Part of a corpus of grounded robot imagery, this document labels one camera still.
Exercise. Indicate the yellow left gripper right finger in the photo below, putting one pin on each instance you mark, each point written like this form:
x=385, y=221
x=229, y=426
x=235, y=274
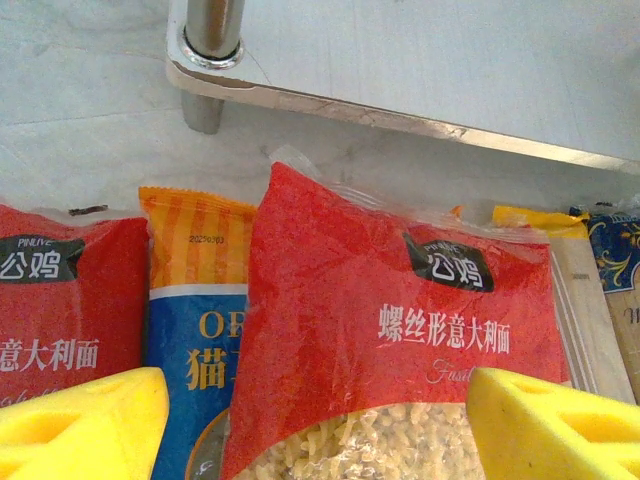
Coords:
x=550, y=430

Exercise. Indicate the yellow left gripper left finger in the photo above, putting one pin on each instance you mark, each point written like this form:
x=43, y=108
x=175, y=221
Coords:
x=75, y=430

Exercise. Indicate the red spaghetti bag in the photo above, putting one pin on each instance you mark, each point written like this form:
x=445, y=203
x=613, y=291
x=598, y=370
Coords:
x=75, y=310

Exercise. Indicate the yellow spaghetti bag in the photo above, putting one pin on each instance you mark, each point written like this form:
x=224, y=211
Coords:
x=580, y=310

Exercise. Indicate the blue and orange pasta bag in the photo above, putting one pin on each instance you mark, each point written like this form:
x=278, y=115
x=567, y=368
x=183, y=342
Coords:
x=190, y=310

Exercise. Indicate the blue ornate spaghetti bag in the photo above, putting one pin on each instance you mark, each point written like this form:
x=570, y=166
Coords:
x=620, y=260

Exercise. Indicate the red fusilli pasta bag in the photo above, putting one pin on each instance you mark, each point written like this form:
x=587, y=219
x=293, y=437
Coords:
x=350, y=280

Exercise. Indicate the white metal shelf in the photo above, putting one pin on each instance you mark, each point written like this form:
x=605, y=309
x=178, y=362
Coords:
x=400, y=60

